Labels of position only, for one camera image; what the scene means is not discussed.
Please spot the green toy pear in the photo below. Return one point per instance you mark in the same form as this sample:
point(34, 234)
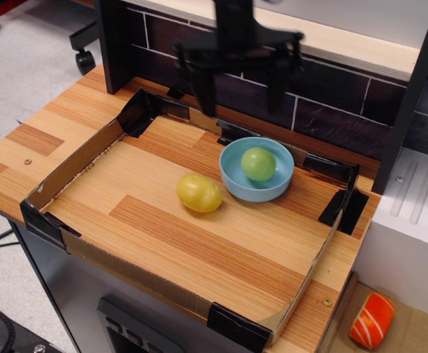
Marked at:
point(258, 164)

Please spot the light wooden shelf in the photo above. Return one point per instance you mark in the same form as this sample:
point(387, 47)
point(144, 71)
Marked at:
point(331, 44)

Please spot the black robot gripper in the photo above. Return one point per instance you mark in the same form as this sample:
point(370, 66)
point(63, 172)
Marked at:
point(237, 43)

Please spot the white toy sink drainboard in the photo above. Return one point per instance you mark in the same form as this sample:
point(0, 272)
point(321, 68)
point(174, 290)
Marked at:
point(394, 257)

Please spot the dark grey post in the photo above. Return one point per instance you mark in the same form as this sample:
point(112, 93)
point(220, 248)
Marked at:
point(403, 120)
point(116, 48)

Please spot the dark grey left post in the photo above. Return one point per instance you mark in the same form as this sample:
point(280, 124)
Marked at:
point(116, 48)

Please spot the orange salmon sushi toy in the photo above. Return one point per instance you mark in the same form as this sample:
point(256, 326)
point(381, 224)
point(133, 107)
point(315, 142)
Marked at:
point(373, 321)

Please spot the black office chair base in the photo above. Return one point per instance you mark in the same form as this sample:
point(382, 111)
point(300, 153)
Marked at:
point(85, 61)

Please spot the cardboard fence with black tape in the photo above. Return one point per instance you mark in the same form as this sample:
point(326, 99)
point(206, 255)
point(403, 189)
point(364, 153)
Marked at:
point(107, 222)

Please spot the light blue bowl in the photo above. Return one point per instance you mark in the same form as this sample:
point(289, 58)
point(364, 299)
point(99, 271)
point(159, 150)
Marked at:
point(241, 185)

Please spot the grey oven control panel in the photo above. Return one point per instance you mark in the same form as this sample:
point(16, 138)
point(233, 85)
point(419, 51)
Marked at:
point(138, 329)

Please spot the dark grey right post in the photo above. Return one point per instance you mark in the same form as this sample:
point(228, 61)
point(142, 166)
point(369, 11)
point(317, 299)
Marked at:
point(403, 120)

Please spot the yellow toy potato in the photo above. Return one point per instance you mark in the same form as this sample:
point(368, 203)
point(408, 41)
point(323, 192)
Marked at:
point(198, 193)

